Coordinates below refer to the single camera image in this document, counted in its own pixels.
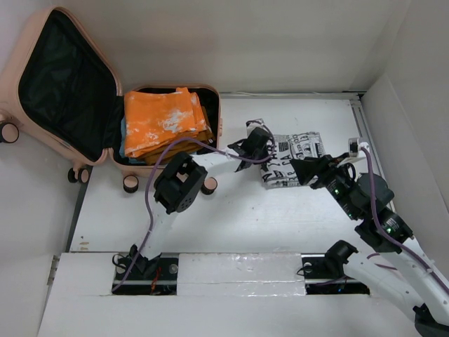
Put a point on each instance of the light blue cloth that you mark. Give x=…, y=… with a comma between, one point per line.
x=121, y=149

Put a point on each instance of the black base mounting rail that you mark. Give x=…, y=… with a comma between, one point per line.
x=319, y=279

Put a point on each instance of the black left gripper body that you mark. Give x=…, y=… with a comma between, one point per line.
x=259, y=154

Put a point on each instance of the pink hard-shell suitcase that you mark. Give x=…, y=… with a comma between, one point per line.
x=59, y=87

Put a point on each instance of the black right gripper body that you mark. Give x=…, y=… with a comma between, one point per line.
x=337, y=180

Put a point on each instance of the orange white tie-dye cloth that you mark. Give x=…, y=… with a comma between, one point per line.
x=153, y=120

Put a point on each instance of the mustard brown cloth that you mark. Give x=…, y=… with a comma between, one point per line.
x=203, y=138

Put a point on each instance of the black white newsprint cloth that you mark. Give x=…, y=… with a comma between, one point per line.
x=278, y=172

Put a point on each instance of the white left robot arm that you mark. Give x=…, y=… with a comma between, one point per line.
x=175, y=189

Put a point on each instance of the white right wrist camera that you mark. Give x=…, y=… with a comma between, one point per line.
x=357, y=149

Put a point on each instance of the white foam cover block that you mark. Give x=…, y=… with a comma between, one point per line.
x=240, y=275

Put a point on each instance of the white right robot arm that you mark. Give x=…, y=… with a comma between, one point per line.
x=422, y=291

